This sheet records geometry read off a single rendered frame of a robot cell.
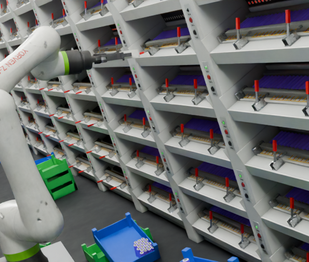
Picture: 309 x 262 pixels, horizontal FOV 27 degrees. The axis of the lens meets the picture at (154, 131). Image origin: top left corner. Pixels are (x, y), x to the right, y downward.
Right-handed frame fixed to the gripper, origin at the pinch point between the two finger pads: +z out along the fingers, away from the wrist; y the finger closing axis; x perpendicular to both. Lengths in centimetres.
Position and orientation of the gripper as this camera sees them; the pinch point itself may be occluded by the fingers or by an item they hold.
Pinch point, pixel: (129, 54)
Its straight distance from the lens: 260.1
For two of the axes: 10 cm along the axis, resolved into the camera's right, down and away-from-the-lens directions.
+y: 3.7, 1.0, -9.3
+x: -1.2, -9.8, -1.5
